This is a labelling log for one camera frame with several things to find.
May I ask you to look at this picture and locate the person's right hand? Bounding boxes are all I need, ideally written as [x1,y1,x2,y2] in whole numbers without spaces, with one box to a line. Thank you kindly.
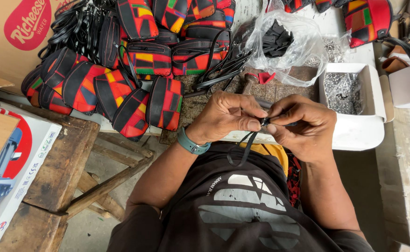
[266,94,337,164]

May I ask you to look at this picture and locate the bundle of black straps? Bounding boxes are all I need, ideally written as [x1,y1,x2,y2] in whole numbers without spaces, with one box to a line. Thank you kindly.
[38,0,119,64]

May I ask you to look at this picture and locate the loose black straps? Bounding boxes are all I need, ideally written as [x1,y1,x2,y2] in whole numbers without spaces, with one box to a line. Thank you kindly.
[194,48,255,92]

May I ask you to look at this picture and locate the small clear bag of rivets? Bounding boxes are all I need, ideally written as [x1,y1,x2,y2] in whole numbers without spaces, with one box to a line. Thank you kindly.
[321,32,353,64]

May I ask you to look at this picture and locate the bag of silver rivets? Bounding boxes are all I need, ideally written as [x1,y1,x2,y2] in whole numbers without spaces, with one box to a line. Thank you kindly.
[323,72,365,116]

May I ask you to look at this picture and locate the brown cardboard carton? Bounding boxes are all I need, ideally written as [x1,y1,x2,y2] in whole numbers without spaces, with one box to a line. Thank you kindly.
[0,0,73,96]

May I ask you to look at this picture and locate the yellow cloth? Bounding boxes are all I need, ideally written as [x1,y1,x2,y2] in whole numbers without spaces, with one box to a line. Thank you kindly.
[239,142,289,176]

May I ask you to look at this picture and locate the clear bag of black pieces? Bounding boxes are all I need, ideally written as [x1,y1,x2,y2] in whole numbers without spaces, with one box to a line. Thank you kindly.
[232,0,329,88]

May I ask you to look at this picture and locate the small white box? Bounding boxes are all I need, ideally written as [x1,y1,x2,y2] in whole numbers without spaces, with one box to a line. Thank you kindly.
[388,62,410,110]

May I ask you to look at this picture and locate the red leather scrap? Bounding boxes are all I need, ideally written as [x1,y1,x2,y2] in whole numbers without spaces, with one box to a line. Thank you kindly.
[257,72,276,85]

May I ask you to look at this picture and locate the open white cardboard box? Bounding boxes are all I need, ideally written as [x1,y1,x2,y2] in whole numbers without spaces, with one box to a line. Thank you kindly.
[318,63,395,151]

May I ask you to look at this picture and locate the thin black leather strap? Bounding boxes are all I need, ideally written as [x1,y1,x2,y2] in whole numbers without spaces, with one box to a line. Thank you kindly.
[226,117,299,168]

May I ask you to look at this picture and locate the person's black printed shirt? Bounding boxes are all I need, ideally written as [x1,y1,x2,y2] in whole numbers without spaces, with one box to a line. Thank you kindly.
[106,141,376,252]

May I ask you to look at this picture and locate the worn wooden stool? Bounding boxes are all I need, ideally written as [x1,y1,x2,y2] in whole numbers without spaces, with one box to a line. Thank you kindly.
[0,101,155,252]

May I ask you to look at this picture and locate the brown leather piece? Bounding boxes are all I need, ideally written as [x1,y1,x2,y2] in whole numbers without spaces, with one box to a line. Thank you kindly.
[382,56,410,74]

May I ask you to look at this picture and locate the teal wristwatch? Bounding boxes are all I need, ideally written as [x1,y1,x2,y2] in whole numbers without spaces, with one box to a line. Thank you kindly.
[176,126,211,155]

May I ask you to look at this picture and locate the heap of red leather scraps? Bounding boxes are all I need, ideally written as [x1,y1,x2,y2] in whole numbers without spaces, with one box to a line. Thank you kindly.
[286,153,302,208]

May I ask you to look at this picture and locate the hammer with wooden handle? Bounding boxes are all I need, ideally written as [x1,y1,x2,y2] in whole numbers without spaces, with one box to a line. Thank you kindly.
[241,73,274,110]

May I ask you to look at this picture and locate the pile of patchwork leather pouches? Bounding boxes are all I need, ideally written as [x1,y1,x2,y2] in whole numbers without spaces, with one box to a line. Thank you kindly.
[20,0,237,143]

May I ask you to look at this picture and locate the large patchwork leather bag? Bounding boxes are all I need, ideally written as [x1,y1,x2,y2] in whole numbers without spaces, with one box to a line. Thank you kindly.
[343,0,410,77]

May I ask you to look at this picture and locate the white appliance box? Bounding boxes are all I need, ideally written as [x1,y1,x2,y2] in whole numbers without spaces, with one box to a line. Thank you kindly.
[0,96,63,252]

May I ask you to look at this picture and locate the person's left hand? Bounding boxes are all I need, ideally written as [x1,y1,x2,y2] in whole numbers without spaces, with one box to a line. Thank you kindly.
[185,91,269,145]

